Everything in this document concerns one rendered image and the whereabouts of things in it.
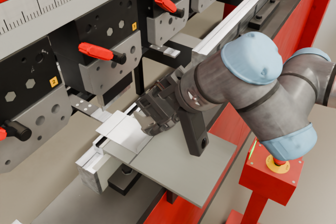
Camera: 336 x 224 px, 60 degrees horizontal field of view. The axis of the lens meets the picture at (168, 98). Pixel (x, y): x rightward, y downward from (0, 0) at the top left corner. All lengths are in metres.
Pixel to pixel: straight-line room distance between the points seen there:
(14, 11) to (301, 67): 0.43
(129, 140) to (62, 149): 1.38
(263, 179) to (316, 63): 0.53
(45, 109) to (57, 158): 1.55
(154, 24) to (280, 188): 0.63
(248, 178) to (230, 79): 0.64
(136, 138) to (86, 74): 0.25
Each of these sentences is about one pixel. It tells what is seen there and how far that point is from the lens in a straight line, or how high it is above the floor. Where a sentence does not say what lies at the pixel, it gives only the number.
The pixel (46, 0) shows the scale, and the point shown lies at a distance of 0.43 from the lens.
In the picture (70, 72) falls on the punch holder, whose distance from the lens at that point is 0.57.
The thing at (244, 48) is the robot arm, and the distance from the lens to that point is 0.39.
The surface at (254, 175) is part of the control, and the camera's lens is 0.99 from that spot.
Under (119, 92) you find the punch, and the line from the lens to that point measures 0.68.
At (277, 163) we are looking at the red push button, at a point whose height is 0.81.
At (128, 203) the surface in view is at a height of 0.88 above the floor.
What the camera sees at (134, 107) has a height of 0.99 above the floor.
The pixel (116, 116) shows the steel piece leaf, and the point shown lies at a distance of 0.77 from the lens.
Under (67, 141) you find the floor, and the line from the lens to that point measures 2.10.
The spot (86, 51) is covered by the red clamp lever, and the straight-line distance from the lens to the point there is 0.45.
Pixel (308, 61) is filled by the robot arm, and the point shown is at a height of 1.26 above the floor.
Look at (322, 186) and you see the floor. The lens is 2.01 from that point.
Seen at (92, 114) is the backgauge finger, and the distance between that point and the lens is 0.78.
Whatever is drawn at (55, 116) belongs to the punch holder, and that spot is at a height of 1.21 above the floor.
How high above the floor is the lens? 1.55
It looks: 43 degrees down
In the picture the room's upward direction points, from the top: straight up
